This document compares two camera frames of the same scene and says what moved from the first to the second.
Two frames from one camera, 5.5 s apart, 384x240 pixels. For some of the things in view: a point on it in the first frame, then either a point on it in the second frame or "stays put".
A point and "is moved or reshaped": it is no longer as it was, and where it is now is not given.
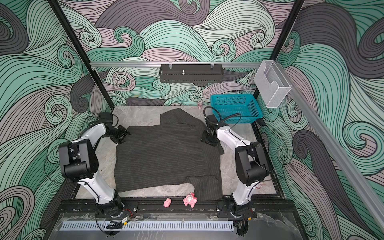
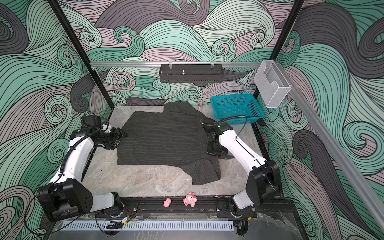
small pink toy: (167, 203) stays put
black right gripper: (203, 138) → (210, 151)
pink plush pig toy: (190, 199) stays put
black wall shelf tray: (191, 73) stays put
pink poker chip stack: (199, 104) stays put
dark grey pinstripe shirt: (171, 152) is moved or reshaped
